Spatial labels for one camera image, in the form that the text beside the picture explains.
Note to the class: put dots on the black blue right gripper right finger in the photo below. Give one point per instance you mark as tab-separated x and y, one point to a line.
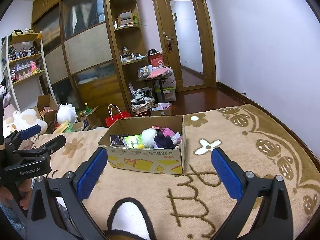
274	219

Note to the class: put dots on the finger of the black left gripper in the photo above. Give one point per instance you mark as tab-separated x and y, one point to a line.
16	138
50	147

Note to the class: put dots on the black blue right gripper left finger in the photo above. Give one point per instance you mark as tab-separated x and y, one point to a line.
44	220

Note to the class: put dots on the dark tissue pack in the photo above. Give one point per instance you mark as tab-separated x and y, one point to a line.
117	139

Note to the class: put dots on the green tissue pack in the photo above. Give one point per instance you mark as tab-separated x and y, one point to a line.
133	141

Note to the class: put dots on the black white pompom keychain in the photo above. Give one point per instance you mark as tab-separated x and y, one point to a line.
148	136

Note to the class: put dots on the purple navy plush doll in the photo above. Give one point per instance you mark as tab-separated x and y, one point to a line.
167	142

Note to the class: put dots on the pink strawberry plush toy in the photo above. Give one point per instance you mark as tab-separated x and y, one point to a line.
166	131

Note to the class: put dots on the cream bear plush toy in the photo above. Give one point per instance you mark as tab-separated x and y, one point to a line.
23	121

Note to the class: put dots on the green frog toy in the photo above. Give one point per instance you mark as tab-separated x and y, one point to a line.
65	127

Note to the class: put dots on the open cardboard box on floor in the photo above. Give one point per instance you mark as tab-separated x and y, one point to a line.
46	109

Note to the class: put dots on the kuromi plush toy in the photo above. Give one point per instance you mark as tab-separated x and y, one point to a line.
6	95

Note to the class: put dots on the white round plush toy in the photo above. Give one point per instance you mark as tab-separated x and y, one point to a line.
66	113

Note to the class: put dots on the green glass bottle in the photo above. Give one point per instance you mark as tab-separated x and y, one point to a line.
88	109

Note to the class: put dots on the white wooden toy shelf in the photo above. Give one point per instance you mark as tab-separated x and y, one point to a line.
23	64

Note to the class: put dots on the red paper shopping bag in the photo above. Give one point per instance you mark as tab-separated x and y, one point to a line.
115	114

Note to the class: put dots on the lace trimmed basket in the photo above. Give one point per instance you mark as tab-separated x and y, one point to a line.
142	105

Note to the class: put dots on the printed cardboard box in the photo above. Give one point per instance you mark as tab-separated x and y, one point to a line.
148	160

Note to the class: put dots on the small cardboard box of items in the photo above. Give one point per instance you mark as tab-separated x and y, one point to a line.
161	109

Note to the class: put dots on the wooden wardrobe with panels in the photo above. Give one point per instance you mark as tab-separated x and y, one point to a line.
80	53

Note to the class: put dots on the small black side table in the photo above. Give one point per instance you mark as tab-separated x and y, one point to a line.
155	82

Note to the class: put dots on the white storage bin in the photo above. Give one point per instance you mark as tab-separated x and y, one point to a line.
166	89

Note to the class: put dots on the wooden corner shelf unit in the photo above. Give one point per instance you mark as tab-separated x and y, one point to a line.
128	45

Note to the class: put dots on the wooden glass door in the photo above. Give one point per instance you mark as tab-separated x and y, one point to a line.
186	38

